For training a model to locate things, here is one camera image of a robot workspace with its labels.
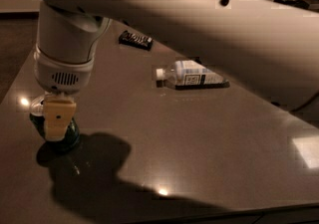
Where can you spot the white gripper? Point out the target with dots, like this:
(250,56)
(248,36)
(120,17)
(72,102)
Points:
(63,76)

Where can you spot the green soda can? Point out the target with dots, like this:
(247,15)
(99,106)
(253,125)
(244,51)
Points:
(71,137)

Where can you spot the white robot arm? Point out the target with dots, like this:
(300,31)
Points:
(268,47)

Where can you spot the clear blue-label plastic bottle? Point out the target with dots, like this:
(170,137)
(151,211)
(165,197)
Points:
(189,74)

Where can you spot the black snack bar wrapper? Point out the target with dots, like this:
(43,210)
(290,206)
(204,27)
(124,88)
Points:
(136,40)

